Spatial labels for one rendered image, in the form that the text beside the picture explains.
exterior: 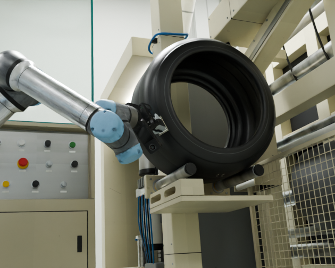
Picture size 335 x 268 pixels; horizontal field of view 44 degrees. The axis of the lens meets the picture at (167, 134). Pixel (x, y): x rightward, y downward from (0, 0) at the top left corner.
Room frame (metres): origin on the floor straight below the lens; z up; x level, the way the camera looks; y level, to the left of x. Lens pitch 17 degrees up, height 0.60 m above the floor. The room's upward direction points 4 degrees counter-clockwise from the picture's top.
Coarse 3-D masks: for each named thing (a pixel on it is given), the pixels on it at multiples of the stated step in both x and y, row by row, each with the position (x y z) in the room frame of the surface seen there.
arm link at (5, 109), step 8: (0, 88) 1.15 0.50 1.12; (0, 96) 1.15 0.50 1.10; (8, 96) 1.15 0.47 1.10; (16, 96) 1.16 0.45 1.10; (24, 96) 1.17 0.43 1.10; (0, 104) 1.17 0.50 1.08; (8, 104) 1.17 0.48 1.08; (16, 104) 1.17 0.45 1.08; (24, 104) 1.19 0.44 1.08; (32, 104) 1.24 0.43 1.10; (0, 112) 1.18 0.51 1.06; (8, 112) 1.19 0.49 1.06; (0, 120) 1.20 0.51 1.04
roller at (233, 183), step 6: (252, 168) 1.54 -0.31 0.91; (258, 168) 1.53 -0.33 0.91; (234, 174) 1.67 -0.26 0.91; (240, 174) 1.62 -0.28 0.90; (246, 174) 1.58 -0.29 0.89; (252, 174) 1.55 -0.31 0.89; (258, 174) 1.53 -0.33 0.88; (222, 180) 1.77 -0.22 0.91; (228, 180) 1.71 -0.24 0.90; (234, 180) 1.67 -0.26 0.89; (240, 180) 1.64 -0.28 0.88; (246, 180) 1.62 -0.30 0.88; (216, 186) 1.82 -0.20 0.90; (222, 186) 1.77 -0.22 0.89; (228, 186) 1.74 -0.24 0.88
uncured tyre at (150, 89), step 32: (160, 64) 1.41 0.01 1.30; (192, 64) 1.71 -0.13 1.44; (224, 64) 1.68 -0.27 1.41; (160, 96) 1.40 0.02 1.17; (224, 96) 1.80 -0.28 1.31; (256, 96) 1.69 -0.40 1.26; (256, 128) 1.73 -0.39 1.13; (160, 160) 1.56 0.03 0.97; (192, 160) 1.46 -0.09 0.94; (224, 160) 1.48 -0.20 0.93; (256, 160) 1.57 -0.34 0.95
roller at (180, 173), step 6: (180, 168) 1.47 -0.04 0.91; (186, 168) 1.42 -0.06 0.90; (192, 168) 1.43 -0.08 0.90; (174, 174) 1.52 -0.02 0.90; (180, 174) 1.47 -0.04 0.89; (186, 174) 1.44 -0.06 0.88; (192, 174) 1.44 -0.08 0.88; (162, 180) 1.65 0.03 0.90; (168, 180) 1.59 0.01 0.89; (174, 180) 1.54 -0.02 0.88; (156, 186) 1.72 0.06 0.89; (162, 186) 1.67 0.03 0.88
